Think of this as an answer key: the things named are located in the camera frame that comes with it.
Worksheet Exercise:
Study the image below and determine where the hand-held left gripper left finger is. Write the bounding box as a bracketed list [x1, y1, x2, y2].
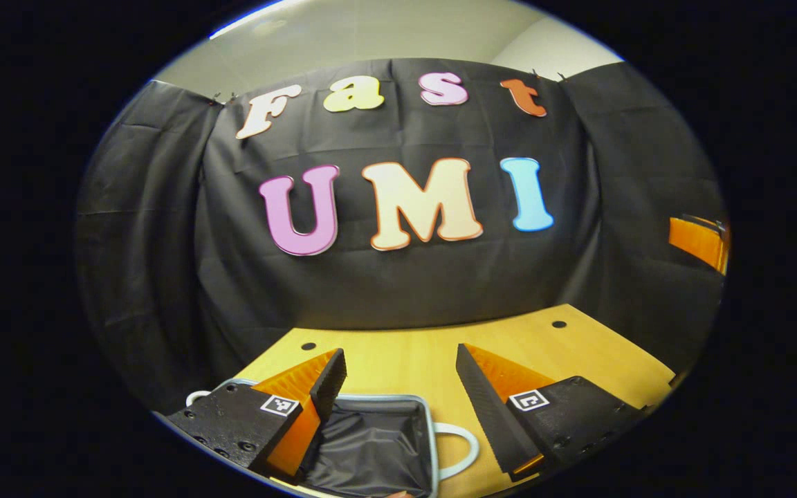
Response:
[165, 348, 348, 479]

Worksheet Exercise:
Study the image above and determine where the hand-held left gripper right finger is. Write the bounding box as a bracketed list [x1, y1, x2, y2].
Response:
[455, 343, 649, 483]

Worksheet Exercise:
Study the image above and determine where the small light blue suitcase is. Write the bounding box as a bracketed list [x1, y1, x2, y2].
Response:
[186, 377, 480, 498]

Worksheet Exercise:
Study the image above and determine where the black backdrop cloth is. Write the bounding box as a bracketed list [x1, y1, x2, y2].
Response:
[75, 59, 728, 416]

